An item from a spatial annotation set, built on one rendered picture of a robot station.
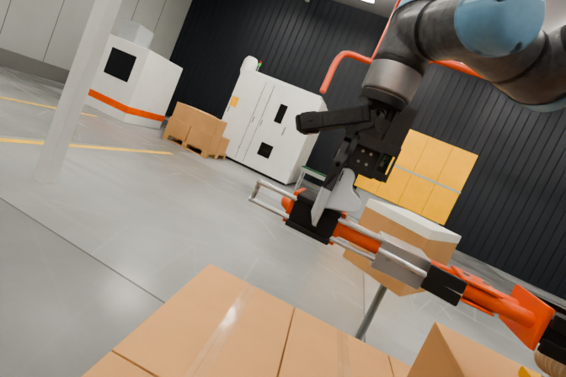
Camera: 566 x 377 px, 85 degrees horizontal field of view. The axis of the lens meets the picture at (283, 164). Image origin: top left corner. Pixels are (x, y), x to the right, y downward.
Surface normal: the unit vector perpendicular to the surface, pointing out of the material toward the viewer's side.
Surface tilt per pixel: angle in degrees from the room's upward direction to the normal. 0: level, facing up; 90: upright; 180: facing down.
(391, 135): 90
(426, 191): 90
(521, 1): 90
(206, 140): 90
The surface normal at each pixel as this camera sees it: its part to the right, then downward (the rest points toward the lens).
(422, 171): -0.25, -0.01
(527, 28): 0.33, 0.23
